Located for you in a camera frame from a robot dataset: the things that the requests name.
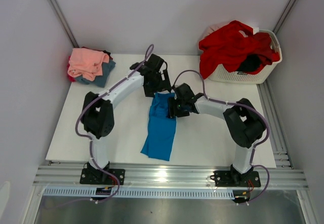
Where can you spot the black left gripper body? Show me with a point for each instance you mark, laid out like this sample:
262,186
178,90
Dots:
157,84

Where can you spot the pale pink garment in basket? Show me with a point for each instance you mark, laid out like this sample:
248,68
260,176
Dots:
212,28

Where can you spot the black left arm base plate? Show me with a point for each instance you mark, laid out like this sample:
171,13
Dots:
90,175

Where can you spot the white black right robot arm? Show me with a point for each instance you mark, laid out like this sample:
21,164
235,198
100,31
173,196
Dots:
245,125

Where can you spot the dark red folded t shirt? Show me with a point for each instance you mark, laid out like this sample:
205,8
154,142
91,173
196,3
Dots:
69,75

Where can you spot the aluminium front rail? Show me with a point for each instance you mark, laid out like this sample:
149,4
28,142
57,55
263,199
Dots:
165,176

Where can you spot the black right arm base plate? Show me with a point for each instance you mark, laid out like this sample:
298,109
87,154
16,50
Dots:
228,178

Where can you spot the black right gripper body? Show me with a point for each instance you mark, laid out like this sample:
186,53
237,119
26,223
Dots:
179,109

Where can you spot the grey blue folded t shirt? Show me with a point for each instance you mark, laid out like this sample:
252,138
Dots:
99,81

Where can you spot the aluminium corner post left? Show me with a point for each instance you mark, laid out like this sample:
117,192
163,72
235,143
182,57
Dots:
63,21

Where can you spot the white perforated laundry basket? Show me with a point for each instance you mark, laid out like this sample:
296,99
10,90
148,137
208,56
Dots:
222,75

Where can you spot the white slotted cable duct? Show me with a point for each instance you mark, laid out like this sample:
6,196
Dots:
138,193

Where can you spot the black garment in basket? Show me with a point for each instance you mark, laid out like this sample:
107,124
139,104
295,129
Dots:
250,64

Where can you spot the aluminium corner post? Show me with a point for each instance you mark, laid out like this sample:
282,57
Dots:
63,21
284,15

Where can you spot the aluminium corner post right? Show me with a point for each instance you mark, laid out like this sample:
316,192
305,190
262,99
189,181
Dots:
284,15

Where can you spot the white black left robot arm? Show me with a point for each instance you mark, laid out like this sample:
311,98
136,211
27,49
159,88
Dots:
97,116

